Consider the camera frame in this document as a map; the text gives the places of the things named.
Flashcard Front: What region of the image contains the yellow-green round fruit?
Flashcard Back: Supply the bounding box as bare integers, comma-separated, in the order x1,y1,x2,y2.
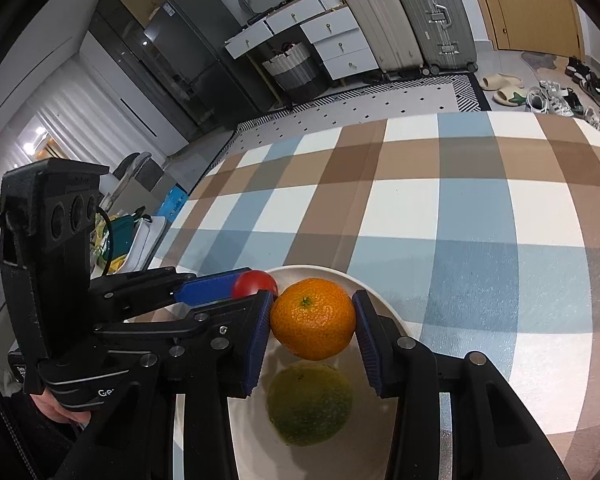
266,361,353,446

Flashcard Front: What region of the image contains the wooden door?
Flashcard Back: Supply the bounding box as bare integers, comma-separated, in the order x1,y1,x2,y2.
478,0,585,58

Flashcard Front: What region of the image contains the white drawer desk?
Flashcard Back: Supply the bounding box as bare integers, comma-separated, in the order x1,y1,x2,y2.
225,0,378,107

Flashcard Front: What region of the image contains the person's left hand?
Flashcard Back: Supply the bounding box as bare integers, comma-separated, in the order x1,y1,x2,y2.
30,390,91,425

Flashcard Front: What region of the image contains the white patterned rug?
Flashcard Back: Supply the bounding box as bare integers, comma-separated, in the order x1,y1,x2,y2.
214,72,492,172

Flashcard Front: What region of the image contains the beige suitcase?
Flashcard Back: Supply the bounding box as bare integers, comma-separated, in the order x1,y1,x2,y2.
344,0,425,73

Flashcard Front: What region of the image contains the silver suitcase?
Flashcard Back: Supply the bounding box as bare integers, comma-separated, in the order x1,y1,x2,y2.
400,0,478,75

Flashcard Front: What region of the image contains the cream round plate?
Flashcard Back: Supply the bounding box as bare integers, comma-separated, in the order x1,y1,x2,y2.
226,263,413,480

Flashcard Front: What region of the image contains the plaid tablecloth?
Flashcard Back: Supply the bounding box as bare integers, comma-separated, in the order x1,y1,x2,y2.
154,112,600,479

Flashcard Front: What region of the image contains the small orange tangerine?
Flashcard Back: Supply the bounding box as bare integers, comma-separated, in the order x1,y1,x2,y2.
270,278,356,361

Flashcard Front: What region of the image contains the black refrigerator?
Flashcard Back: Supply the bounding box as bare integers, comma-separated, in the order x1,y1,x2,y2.
88,0,274,141

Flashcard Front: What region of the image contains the woven laundry basket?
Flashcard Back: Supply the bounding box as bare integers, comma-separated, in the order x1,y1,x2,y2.
262,42,320,92

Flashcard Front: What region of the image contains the red tomato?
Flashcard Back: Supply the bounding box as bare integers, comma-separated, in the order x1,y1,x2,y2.
232,270,278,299

